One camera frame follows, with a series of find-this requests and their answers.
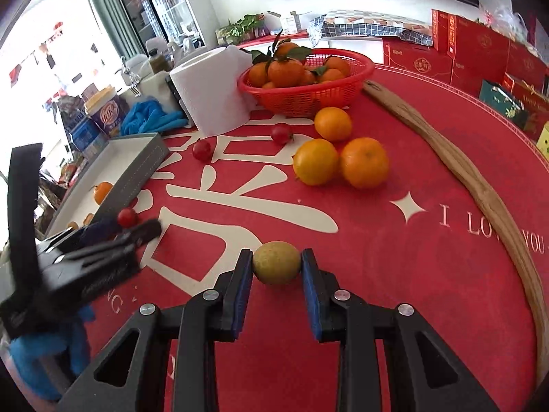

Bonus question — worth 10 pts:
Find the blue drink can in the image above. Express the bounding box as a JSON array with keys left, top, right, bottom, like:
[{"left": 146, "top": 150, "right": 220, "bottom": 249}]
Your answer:
[{"left": 69, "top": 118, "right": 108, "bottom": 159}]

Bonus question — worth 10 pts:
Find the potted green plant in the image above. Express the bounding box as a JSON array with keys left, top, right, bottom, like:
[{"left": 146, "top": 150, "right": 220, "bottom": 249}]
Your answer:
[{"left": 215, "top": 14, "right": 267, "bottom": 44}]

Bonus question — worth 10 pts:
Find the longan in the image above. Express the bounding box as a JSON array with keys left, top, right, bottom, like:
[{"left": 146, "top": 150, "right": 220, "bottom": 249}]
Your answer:
[{"left": 252, "top": 241, "right": 302, "bottom": 285}]

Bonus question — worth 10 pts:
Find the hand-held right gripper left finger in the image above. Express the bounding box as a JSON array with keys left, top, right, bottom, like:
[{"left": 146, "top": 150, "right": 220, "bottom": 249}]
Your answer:
[{"left": 56, "top": 249, "right": 255, "bottom": 412}]

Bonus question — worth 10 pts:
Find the white storage box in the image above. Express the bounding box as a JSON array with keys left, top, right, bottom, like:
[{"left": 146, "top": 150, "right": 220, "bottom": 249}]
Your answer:
[{"left": 139, "top": 70, "right": 181, "bottom": 101}]

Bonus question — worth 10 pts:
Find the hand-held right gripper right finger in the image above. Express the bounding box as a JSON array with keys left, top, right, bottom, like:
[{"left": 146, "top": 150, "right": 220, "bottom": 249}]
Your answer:
[{"left": 301, "top": 249, "right": 500, "bottom": 412}]

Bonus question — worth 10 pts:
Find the purple milk tea cup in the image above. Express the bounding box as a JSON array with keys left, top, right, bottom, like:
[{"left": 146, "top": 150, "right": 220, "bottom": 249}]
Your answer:
[{"left": 84, "top": 87, "right": 128, "bottom": 139}]

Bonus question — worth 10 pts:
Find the glass door cabinet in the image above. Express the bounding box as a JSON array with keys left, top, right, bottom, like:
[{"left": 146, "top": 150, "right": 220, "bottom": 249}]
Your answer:
[{"left": 109, "top": 0, "right": 202, "bottom": 50}]

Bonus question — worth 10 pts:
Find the stack of red gift boxes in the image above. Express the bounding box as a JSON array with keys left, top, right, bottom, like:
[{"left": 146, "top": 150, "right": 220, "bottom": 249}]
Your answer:
[{"left": 383, "top": 9, "right": 549, "bottom": 97}]

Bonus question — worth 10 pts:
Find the red handled gift carton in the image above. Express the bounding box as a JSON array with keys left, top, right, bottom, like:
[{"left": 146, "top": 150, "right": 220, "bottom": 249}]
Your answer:
[{"left": 502, "top": 72, "right": 549, "bottom": 140}]

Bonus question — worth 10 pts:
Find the wooden back scratcher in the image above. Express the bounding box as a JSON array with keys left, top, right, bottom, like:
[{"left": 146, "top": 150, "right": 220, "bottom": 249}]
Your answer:
[{"left": 362, "top": 79, "right": 549, "bottom": 389}]

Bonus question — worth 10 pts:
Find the checkered cloth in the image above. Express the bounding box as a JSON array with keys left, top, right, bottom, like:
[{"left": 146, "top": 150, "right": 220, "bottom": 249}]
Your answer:
[{"left": 307, "top": 10, "right": 434, "bottom": 46}]

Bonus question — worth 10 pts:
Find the cellophane gift wrap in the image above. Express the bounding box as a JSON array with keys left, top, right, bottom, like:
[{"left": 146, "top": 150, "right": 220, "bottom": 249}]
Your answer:
[{"left": 479, "top": 3, "right": 529, "bottom": 43}]

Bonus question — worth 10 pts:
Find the person's left hand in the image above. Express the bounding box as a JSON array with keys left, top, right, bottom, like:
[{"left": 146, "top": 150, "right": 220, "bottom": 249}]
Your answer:
[{"left": 9, "top": 305, "right": 94, "bottom": 401}]

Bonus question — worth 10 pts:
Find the small stemmed mandarin orange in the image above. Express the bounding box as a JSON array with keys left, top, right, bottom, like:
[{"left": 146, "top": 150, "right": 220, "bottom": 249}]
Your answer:
[{"left": 92, "top": 181, "right": 114, "bottom": 205}]

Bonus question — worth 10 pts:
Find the pile of leafy oranges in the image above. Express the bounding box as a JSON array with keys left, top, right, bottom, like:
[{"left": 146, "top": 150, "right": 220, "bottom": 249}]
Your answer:
[{"left": 248, "top": 30, "right": 351, "bottom": 89}]

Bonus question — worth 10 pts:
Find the grey tray box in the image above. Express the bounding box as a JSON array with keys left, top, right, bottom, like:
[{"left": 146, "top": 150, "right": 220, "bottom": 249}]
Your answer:
[{"left": 43, "top": 132, "right": 171, "bottom": 241}]

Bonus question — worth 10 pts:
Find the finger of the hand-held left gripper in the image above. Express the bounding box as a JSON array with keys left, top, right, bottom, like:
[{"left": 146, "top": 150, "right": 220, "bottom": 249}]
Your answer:
[
  {"left": 54, "top": 220, "right": 163, "bottom": 267},
  {"left": 45, "top": 220, "right": 125, "bottom": 254}
]

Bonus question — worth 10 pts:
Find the yellow carton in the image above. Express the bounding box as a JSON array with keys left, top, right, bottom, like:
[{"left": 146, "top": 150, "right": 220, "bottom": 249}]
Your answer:
[{"left": 536, "top": 121, "right": 549, "bottom": 157}]

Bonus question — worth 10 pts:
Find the green gift bag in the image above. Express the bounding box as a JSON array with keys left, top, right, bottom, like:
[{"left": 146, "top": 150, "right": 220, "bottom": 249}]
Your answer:
[{"left": 478, "top": 79, "right": 528, "bottom": 129}]

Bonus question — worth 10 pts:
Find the white paper towel roll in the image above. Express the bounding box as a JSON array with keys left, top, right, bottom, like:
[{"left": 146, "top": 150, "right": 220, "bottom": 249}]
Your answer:
[{"left": 169, "top": 45, "right": 254, "bottom": 138}]

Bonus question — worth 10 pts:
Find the silver rabbit figurine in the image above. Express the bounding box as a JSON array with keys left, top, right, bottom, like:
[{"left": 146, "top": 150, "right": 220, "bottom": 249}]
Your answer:
[{"left": 121, "top": 57, "right": 143, "bottom": 96}]

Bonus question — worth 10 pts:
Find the small white box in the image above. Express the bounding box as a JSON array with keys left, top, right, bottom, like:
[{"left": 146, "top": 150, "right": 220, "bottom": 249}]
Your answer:
[{"left": 279, "top": 11, "right": 313, "bottom": 36}]

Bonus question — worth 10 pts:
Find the green curtain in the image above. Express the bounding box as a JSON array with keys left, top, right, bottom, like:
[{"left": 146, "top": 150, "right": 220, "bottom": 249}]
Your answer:
[{"left": 81, "top": 0, "right": 147, "bottom": 63}]

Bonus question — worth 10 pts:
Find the bottle with black cap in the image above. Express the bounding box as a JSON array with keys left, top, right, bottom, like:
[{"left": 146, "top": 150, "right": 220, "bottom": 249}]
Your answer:
[{"left": 147, "top": 48, "right": 171, "bottom": 73}]

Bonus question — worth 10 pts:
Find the red plastic basket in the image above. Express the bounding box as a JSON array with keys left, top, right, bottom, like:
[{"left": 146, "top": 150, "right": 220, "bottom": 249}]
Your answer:
[{"left": 237, "top": 48, "right": 375, "bottom": 117}]

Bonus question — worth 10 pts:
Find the single mandarin orange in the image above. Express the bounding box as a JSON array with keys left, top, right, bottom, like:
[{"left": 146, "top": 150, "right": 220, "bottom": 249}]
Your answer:
[
  {"left": 292, "top": 138, "right": 340, "bottom": 186},
  {"left": 314, "top": 106, "right": 353, "bottom": 142},
  {"left": 340, "top": 136, "right": 390, "bottom": 190}
]

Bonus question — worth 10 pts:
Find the black device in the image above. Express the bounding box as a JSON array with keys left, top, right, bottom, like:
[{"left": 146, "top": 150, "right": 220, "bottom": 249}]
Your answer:
[{"left": 164, "top": 76, "right": 189, "bottom": 118}]

